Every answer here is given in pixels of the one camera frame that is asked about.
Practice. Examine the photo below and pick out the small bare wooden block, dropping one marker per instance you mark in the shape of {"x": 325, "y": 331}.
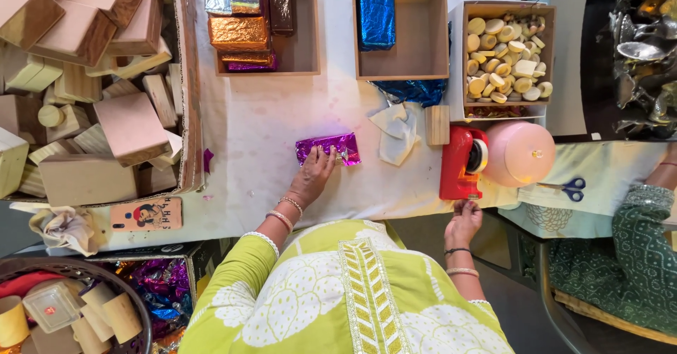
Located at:
{"x": 437, "y": 125}

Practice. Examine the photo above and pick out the pale green patterned cloth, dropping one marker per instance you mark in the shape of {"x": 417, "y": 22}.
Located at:
{"x": 582, "y": 185}

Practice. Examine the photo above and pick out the carton of foil sheets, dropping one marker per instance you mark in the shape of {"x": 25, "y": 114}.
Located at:
{"x": 164, "y": 290}

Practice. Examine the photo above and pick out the beige crumpled cloth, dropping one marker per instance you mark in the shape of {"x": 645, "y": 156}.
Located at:
{"x": 63, "y": 228}

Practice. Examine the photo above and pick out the wooden tray of round discs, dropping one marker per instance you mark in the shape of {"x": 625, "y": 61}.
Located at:
{"x": 550, "y": 52}

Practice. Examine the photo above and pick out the red tape dispenser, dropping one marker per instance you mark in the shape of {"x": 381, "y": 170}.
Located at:
{"x": 455, "y": 169}

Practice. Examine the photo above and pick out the person's right hand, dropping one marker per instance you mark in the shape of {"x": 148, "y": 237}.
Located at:
{"x": 462, "y": 227}

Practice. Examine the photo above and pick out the heap of round wooden discs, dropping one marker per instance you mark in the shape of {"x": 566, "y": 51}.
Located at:
{"x": 505, "y": 60}

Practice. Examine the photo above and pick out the orange foil wrapped block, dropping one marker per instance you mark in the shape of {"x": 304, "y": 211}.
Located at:
{"x": 239, "y": 34}

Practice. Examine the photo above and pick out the heap of silver metal pieces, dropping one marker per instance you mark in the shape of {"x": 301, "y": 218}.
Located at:
{"x": 645, "y": 52}

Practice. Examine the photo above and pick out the wooden tray of wrapped blocks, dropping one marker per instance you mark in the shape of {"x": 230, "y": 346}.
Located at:
{"x": 301, "y": 42}

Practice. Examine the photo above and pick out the pink bangle on right wrist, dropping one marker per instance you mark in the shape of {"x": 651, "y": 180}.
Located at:
{"x": 462, "y": 272}

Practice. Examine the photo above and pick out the white crumpled paper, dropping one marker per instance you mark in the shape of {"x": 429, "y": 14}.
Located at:
{"x": 396, "y": 132}

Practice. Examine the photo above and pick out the person's green printed tunic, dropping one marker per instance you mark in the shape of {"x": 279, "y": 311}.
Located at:
{"x": 338, "y": 296}

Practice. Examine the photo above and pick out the phone with cartoon case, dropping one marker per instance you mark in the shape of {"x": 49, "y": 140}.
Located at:
{"x": 147, "y": 214}

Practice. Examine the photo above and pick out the white box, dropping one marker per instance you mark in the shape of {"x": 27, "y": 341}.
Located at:
{"x": 455, "y": 63}

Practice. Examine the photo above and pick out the square wooden tray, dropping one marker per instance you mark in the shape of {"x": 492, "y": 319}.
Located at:
{"x": 418, "y": 31}

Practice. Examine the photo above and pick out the pink bangle on wrist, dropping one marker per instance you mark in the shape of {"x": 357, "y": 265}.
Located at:
{"x": 462, "y": 272}
{"x": 280, "y": 219}

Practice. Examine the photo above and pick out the blue foil sheet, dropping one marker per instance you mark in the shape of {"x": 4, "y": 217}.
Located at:
{"x": 412, "y": 92}

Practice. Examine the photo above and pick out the person's left hand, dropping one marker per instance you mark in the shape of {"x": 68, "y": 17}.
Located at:
{"x": 309, "y": 182}

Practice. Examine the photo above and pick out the person's right fingers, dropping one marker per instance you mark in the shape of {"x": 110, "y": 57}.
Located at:
{"x": 465, "y": 207}

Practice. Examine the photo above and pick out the purple foil scrap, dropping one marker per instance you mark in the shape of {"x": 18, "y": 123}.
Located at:
{"x": 207, "y": 159}

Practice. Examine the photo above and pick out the white table cloth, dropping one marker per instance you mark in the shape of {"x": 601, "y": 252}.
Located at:
{"x": 264, "y": 116}

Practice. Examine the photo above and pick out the carton of wooden blocks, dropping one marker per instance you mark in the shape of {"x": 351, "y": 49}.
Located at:
{"x": 90, "y": 79}

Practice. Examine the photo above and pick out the pink round plastic bowl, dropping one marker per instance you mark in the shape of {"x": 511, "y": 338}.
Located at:
{"x": 521, "y": 153}

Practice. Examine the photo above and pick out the dark brown foil wrapped block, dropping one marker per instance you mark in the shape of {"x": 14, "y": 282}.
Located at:
{"x": 281, "y": 7}

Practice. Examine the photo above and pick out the white tape roll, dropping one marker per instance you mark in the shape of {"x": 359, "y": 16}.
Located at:
{"x": 479, "y": 155}

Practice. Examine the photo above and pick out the small purple foil wrapped block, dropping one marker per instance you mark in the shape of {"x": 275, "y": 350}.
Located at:
{"x": 251, "y": 66}

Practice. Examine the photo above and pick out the pink bangle on left wrist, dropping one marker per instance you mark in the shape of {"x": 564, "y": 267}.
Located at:
{"x": 280, "y": 219}

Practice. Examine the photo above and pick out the black basket of cups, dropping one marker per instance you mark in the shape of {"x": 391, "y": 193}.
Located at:
{"x": 69, "y": 311}

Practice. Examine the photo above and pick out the gold bangle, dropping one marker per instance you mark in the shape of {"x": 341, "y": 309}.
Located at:
{"x": 292, "y": 204}

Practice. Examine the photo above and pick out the blue foil wrapped block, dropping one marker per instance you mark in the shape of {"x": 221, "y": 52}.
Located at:
{"x": 376, "y": 21}

